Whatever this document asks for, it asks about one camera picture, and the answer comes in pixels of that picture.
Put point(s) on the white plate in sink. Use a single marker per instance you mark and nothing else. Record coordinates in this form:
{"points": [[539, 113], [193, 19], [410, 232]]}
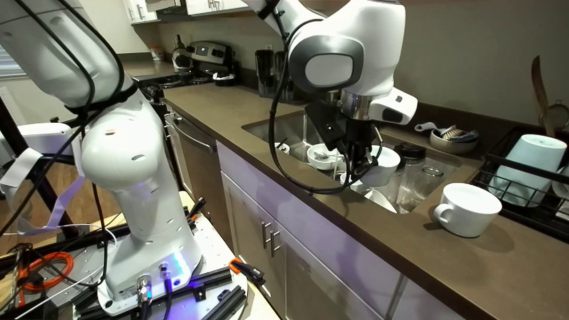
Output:
{"points": [[378, 198]]}

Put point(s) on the small dish with utensils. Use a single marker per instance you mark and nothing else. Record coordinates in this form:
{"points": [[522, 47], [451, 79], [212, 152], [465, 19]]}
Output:
{"points": [[449, 140]]}

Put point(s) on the wooden spatula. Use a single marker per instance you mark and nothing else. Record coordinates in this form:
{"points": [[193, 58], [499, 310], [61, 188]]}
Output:
{"points": [[541, 95]]}

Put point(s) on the light blue container in rack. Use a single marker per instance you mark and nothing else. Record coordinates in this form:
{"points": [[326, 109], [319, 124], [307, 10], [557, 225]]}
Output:
{"points": [[525, 184]]}

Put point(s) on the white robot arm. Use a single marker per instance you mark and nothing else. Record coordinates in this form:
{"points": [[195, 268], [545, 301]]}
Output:
{"points": [[355, 51]]}

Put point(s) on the white oval dish front sink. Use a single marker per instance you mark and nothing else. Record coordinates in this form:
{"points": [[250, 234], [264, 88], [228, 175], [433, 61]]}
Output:
{"points": [[282, 147]]}

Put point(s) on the black coffee maker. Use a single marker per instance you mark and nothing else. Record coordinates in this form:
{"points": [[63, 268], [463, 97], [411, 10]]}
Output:
{"points": [[205, 61]]}

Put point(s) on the purple-lit drawer fronts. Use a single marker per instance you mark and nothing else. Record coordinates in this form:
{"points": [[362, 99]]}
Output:
{"points": [[314, 269]]}

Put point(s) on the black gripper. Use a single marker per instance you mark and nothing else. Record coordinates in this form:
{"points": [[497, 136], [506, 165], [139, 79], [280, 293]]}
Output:
{"points": [[337, 131]]}

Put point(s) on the stainless steel sink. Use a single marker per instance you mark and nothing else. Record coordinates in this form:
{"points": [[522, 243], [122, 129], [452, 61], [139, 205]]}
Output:
{"points": [[299, 134]]}

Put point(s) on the white mug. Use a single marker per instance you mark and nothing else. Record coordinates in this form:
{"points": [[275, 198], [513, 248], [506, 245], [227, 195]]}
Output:
{"points": [[467, 211], [381, 166]]}

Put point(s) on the orange handled tool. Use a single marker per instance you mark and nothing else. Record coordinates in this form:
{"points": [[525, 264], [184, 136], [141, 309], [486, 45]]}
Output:
{"points": [[250, 271]]}

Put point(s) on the white bowl in sink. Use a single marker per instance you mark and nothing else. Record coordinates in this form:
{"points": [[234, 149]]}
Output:
{"points": [[324, 159]]}

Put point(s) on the black dish rack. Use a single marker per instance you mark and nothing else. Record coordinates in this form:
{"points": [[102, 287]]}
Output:
{"points": [[550, 218]]}

